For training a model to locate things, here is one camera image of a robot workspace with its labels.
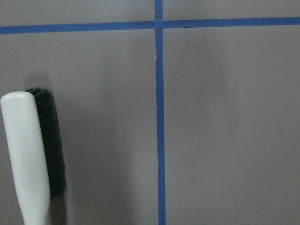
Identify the cream hand brush black bristles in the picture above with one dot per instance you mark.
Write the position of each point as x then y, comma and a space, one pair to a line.
35, 150

